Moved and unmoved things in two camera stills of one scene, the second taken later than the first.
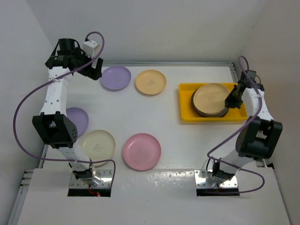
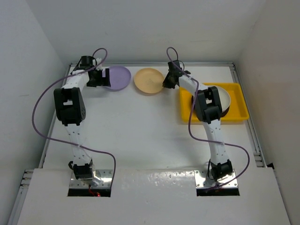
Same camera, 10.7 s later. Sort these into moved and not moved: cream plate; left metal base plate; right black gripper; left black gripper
Moved: right black gripper; cream plate; left black gripper
Not moved: left metal base plate
